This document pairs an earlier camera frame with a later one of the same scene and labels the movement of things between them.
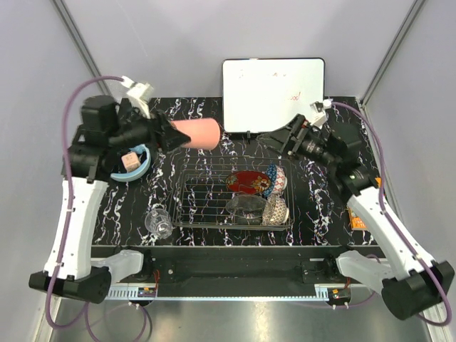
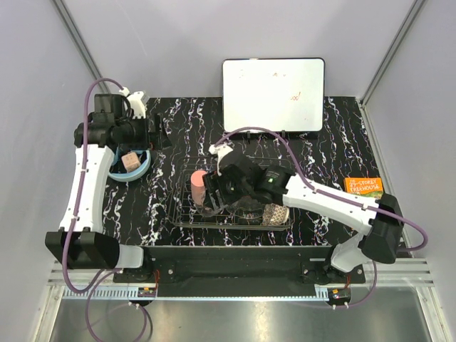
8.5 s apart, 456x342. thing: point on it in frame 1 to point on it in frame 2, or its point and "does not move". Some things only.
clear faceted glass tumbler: (158, 222) to (212, 208)
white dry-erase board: (260, 95) does not move
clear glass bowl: (248, 209) does not move
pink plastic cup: (204, 132) to (197, 187)
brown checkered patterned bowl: (276, 211) does not move
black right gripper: (277, 140) to (214, 182)
